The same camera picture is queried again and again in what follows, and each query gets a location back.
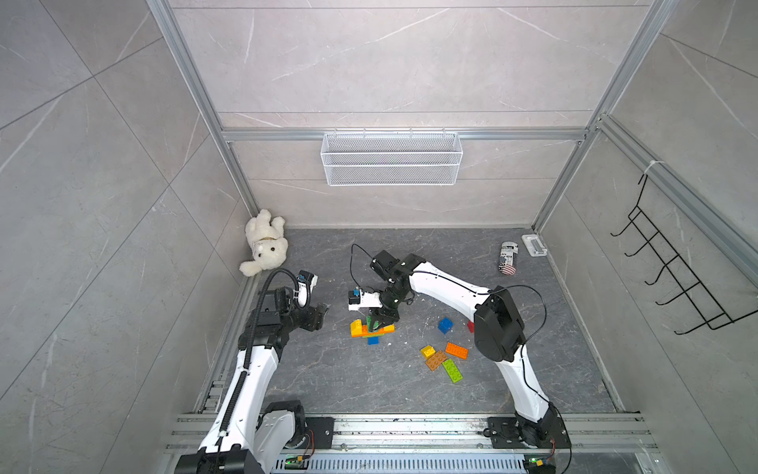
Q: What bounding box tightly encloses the orange 2x4 lego plate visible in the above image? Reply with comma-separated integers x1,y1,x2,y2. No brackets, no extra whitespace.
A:
363,324,387,338

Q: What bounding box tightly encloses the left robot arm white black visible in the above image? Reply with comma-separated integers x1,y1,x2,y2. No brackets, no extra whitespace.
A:
174,269,328,473

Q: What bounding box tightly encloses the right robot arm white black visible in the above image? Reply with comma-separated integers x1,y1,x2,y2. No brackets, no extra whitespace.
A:
351,251,559,448

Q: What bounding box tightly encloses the small blue lego brick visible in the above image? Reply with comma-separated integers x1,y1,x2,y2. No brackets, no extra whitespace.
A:
437,318,454,334

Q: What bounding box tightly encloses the brown lego plate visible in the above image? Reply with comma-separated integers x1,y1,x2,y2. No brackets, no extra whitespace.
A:
426,352,448,371

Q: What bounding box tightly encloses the orange lego plate right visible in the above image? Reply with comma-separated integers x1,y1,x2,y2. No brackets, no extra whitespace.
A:
445,343,469,361

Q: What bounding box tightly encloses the light green lego plate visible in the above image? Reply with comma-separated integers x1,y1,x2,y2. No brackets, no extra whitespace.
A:
442,359,463,383

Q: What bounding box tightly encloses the white teddy bear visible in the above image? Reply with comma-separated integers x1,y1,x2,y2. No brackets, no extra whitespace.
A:
239,209,288,278

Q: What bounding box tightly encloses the flag pattern can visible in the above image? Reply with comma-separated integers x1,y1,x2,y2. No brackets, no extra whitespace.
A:
499,242,519,276

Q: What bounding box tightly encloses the small white box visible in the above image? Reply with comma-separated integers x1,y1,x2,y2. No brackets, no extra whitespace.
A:
521,234,548,258

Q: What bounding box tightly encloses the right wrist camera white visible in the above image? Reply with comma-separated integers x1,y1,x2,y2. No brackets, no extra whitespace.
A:
347,288,383,311

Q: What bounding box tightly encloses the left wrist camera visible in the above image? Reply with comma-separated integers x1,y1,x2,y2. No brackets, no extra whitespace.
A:
296,270,318,308

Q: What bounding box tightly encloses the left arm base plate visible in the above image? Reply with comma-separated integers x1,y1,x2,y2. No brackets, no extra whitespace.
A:
286,417,336,450

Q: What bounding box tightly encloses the white wire mesh basket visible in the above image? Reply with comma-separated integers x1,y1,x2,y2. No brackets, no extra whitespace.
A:
320,132,463,187

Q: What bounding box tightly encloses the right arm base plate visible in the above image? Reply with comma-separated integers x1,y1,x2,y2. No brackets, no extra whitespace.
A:
482,416,572,450

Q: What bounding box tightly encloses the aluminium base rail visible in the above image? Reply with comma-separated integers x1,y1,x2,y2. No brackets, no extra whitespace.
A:
159,413,664,474

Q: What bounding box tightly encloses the black wire hook rack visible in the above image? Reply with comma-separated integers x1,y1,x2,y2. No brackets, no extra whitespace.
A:
610,174,757,336

